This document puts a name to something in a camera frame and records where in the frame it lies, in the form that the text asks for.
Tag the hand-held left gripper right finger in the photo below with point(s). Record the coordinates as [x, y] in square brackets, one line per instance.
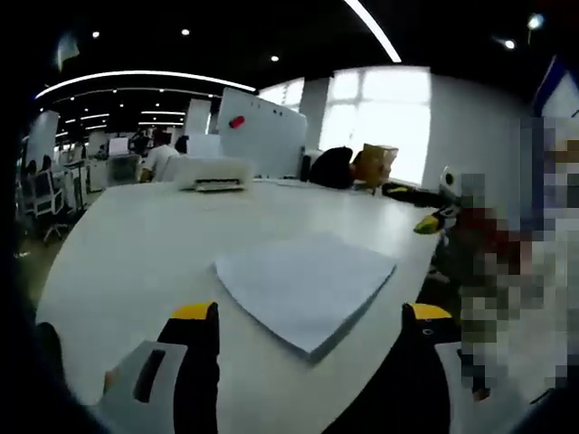
[425, 375]

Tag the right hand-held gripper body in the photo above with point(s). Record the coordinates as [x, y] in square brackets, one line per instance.
[450, 183]

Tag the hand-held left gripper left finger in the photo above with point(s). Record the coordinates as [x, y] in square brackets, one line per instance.
[190, 384]

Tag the stack of white printing papers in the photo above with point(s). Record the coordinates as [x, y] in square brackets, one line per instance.
[303, 289]

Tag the person's left hand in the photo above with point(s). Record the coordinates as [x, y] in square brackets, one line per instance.
[481, 394]

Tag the brown cardboard box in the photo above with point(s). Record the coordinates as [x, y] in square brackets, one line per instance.
[377, 163]

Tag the bright window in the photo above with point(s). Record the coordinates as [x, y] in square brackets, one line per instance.
[389, 122]

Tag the black backpack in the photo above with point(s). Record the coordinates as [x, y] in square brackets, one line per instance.
[330, 167]

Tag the person's white blue-striped shirt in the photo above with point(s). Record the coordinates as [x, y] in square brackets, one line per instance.
[561, 95]

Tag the white whiteboard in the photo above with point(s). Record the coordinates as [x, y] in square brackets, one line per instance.
[267, 135]

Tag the straight ceiling light strip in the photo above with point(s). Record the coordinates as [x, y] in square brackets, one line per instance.
[375, 29]

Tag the red whiteboard eraser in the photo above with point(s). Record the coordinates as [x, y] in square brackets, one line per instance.
[237, 122]

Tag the white printer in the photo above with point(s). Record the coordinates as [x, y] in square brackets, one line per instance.
[212, 172]

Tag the white office chair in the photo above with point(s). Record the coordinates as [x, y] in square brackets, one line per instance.
[45, 201]

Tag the curved ceiling light strip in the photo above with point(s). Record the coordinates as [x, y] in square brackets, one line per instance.
[145, 74]

